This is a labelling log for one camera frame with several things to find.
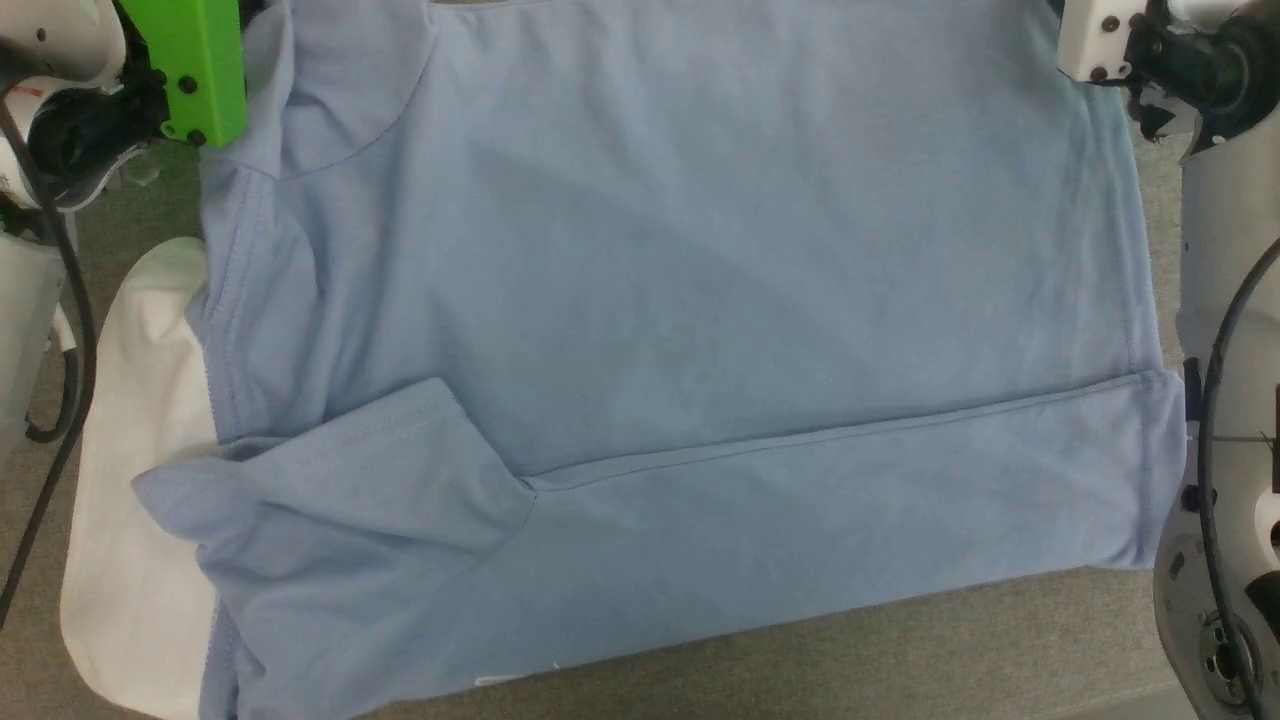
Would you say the light blue white garment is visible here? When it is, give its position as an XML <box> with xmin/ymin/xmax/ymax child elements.
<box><xmin>60</xmin><ymin>0</ymin><xmax>1188</xmax><ymax>720</ymax></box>

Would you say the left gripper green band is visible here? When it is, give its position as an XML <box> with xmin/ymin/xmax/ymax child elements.
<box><xmin>113</xmin><ymin>0</ymin><xmax>250</xmax><ymax>149</ymax></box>

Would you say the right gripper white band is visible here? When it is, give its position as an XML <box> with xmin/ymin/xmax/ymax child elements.
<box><xmin>1056</xmin><ymin>0</ymin><xmax>1147</xmax><ymax>84</ymax></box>

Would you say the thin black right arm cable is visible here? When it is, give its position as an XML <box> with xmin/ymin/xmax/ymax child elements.
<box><xmin>1198</xmin><ymin>238</ymin><xmax>1280</xmax><ymax>713</ymax></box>

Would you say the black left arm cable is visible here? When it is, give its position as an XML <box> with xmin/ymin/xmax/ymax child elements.
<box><xmin>0</xmin><ymin>100</ymin><xmax>98</xmax><ymax>626</ymax></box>

